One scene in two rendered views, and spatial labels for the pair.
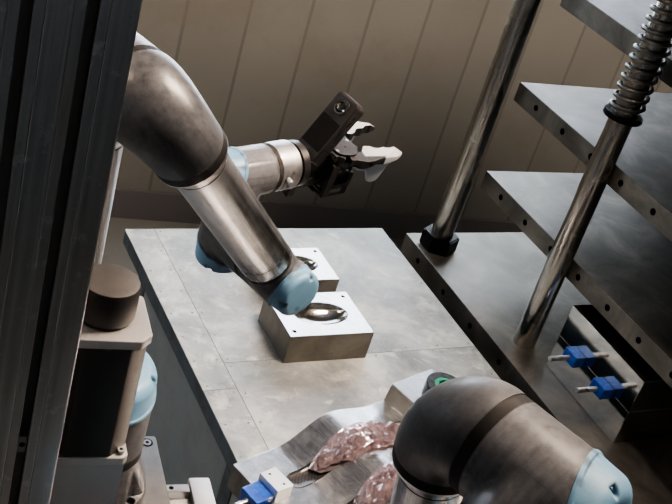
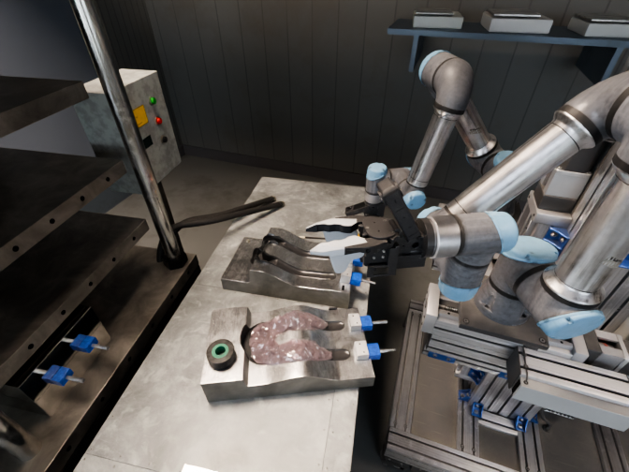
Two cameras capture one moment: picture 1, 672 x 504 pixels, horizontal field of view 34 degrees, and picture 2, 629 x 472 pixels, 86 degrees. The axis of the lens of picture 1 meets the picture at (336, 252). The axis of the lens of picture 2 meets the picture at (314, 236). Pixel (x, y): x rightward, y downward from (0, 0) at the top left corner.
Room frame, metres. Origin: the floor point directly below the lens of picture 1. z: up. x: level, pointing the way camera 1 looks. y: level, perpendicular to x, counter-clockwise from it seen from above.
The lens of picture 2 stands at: (1.98, 0.30, 1.82)
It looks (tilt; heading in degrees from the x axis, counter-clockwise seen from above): 39 degrees down; 225
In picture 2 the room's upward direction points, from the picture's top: straight up
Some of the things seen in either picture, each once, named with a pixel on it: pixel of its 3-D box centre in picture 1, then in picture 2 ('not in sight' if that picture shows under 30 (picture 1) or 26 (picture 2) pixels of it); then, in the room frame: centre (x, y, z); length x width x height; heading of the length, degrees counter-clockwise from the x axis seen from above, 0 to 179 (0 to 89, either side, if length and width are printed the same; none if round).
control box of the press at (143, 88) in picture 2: not in sight; (168, 233); (1.56, -1.17, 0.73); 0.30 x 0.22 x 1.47; 34
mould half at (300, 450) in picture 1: (381, 467); (289, 346); (1.60, -0.20, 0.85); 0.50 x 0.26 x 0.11; 141
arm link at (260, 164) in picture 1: (237, 174); (478, 234); (1.43, 0.17, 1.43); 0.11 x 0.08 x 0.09; 142
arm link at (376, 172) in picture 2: not in sight; (376, 178); (0.97, -0.36, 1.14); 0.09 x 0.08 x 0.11; 143
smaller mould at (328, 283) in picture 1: (292, 274); not in sight; (2.19, 0.08, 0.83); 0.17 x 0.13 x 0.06; 124
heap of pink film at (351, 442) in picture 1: (388, 453); (289, 335); (1.59, -0.20, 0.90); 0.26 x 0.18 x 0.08; 141
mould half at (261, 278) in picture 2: not in sight; (291, 263); (1.35, -0.47, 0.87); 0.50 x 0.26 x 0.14; 124
